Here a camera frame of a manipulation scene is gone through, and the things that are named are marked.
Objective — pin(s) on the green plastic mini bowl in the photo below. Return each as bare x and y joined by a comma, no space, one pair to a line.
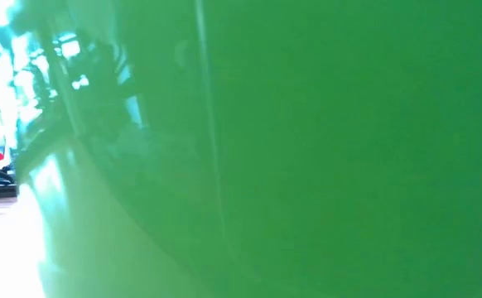
307,165

